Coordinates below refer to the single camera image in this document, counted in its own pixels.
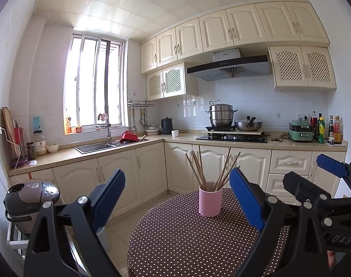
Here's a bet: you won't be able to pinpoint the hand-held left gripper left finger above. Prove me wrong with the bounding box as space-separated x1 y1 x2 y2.
24 169 126 277

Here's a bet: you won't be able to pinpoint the range hood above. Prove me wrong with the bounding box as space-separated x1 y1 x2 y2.
187 48 271 81

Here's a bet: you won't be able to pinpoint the brown polka dot tablecloth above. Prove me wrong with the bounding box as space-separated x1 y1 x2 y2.
127 187 291 277

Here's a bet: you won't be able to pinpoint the green electric cooker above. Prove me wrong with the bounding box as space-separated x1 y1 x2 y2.
289 120 314 143

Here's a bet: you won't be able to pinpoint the kitchen window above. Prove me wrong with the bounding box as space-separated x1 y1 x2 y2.
64 33 127 135

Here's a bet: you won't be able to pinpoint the bundle of wooden chopsticks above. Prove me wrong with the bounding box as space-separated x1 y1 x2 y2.
185 145 241 192

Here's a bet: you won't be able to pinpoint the steel skimmer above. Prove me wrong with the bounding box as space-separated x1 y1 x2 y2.
139 108 149 129

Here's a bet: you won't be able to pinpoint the grey bin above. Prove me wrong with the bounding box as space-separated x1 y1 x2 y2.
93 226 112 254

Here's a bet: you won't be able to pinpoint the red plastic basin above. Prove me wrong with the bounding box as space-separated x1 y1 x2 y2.
120 130 138 144

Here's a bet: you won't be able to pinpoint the white metal rack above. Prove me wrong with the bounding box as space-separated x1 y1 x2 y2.
6 222 30 256

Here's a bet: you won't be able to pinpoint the rice cooker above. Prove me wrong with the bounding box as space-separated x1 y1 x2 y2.
4 180 62 234

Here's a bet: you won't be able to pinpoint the black gas stove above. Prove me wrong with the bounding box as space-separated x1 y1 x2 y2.
196 133 268 144

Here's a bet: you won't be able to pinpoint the cream wall cabinets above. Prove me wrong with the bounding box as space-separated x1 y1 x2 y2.
140 1 330 75

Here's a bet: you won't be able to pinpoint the jar with white lid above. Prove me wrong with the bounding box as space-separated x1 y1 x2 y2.
33 130 47 156

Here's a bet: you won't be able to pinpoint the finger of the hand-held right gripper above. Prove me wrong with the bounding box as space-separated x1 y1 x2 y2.
316 154 351 194
283 172 335 208

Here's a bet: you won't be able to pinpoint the dark soy sauce bottle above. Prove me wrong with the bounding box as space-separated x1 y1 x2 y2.
328 115 335 143

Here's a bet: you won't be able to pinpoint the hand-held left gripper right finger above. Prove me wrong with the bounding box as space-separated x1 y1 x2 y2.
229 167 329 277

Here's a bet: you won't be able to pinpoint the cream lattice door cabinet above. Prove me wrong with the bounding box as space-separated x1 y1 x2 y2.
268 45 337 93
146 63 198 101

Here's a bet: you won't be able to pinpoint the steel wok with lid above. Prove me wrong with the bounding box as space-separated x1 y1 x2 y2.
235 116 263 132

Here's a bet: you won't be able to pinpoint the wooden cutting board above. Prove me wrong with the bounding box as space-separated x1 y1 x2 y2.
2 107 20 158

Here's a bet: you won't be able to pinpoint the white charging cable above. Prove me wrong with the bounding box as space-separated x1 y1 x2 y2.
0 128 24 169

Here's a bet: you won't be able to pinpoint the dark bottle red label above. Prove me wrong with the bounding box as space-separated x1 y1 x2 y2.
310 111 318 139

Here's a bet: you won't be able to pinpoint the steel faucet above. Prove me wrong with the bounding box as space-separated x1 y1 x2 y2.
98 113 112 145

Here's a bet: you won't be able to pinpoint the wall utensil rail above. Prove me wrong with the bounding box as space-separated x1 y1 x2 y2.
127 100 154 108

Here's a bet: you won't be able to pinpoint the pink cup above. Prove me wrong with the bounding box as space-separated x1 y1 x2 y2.
199 181 223 217

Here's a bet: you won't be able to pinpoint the steel sink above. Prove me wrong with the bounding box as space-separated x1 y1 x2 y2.
74 141 118 154

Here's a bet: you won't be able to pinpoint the black electric kettle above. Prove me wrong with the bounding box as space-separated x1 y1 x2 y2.
161 117 174 135

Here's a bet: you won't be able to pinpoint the steel steamer pot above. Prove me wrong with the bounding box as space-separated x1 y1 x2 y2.
205 100 238 128

